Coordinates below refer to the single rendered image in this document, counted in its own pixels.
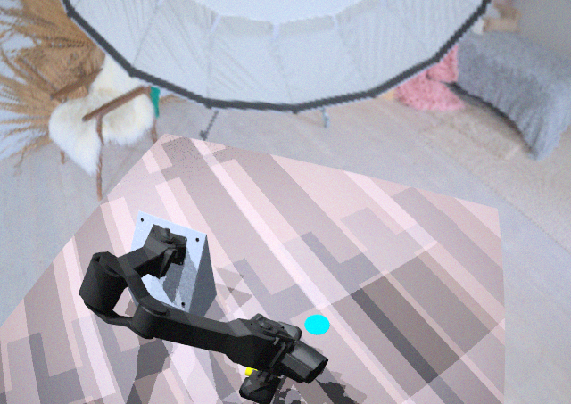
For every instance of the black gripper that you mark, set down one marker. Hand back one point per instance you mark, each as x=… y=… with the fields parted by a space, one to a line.
x=261 y=386

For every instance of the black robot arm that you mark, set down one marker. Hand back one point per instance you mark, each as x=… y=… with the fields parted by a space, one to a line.
x=245 y=341

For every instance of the cyan circle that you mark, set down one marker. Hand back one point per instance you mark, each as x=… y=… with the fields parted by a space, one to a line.
x=316 y=324

